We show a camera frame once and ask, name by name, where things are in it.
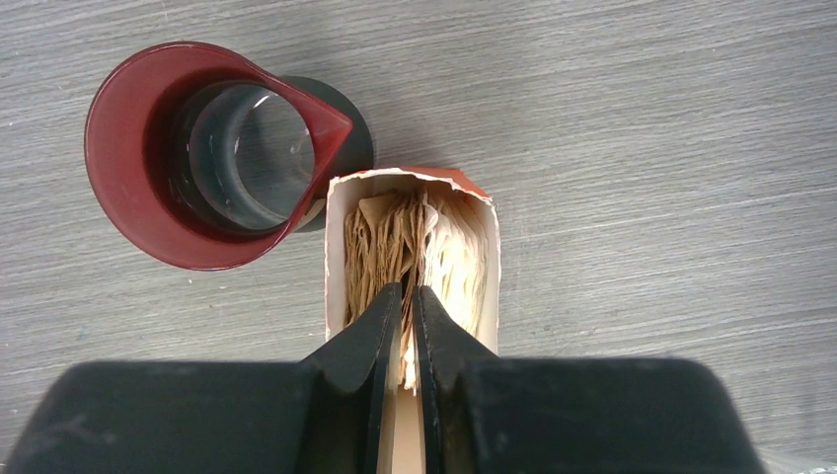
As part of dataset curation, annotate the orange coffee filter box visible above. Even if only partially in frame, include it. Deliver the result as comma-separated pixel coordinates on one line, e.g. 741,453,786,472
325,167,500,473

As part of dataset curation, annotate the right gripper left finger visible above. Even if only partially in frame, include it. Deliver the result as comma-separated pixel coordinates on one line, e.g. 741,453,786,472
297,283,402,473

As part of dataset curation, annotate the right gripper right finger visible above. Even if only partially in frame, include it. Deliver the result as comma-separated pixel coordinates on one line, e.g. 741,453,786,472
412,286,497,473

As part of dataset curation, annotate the red and black carafe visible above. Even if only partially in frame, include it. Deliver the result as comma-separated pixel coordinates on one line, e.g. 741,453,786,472
84,41,374,271

